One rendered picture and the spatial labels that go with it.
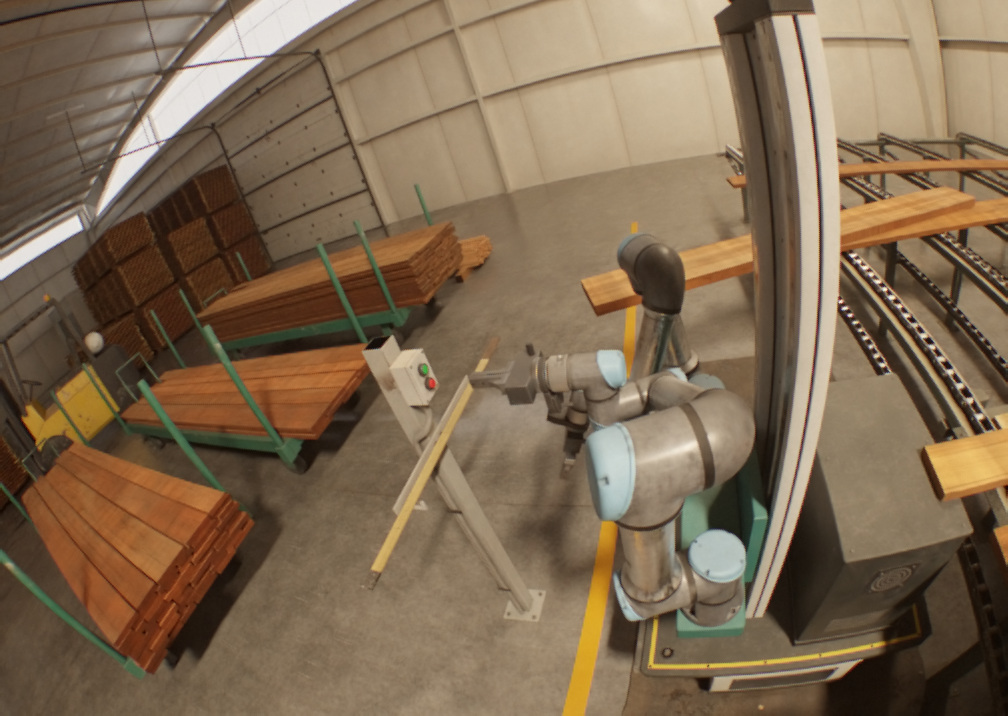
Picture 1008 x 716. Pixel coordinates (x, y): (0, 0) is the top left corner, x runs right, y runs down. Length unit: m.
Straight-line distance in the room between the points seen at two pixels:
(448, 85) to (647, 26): 4.17
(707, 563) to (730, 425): 0.40
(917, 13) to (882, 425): 10.15
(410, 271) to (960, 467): 3.51
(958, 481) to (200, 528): 2.62
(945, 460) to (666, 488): 0.83
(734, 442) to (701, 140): 8.76
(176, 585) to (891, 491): 2.49
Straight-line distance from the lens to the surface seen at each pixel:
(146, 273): 10.60
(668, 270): 1.01
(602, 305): 1.70
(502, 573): 1.64
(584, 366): 0.86
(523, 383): 0.87
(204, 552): 2.27
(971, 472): 1.22
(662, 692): 1.73
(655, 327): 1.03
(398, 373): 1.01
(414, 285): 3.67
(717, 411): 0.56
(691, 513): 1.24
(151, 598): 2.23
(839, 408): 1.29
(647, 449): 0.52
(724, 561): 0.90
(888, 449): 1.22
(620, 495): 0.53
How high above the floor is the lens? 1.69
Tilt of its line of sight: 28 degrees down
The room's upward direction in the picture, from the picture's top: 19 degrees counter-clockwise
